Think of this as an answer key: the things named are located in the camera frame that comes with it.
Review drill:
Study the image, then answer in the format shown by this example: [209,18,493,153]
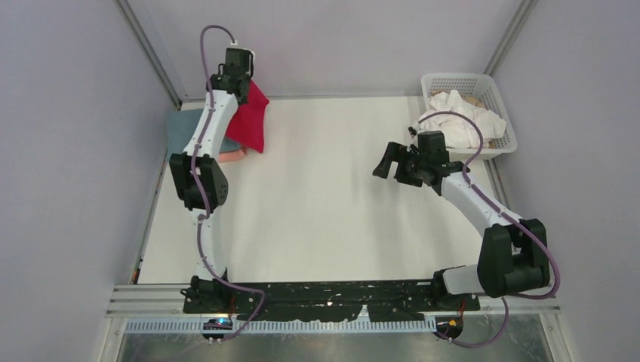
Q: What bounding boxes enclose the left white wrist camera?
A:
[229,42,256,63]

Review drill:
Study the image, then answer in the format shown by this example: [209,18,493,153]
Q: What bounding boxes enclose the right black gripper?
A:
[374,142,429,189]

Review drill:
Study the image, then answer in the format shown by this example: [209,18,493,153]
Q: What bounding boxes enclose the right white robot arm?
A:
[372,131,552,310]

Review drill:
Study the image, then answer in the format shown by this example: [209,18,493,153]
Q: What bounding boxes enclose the red t shirt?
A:
[225,81,269,153]

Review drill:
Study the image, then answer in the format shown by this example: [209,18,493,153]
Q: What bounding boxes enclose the folded grey-blue t shirt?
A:
[165,108,245,163]

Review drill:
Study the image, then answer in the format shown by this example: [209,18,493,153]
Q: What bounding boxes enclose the white slotted cable duct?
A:
[124,317,436,335]

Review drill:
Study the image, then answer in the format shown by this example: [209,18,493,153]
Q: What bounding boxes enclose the crumpled white t shirt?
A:
[408,90,506,149]

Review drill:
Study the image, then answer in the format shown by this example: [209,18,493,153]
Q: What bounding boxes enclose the folded salmon pink t shirt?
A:
[218,147,248,163]

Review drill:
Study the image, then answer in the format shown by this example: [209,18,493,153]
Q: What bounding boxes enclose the white plastic laundry basket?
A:
[420,72,518,161]

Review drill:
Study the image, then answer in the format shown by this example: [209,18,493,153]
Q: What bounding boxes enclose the aluminium frame rails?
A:
[106,284,562,318]

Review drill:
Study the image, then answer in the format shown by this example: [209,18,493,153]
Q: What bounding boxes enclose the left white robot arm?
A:
[169,47,264,312]

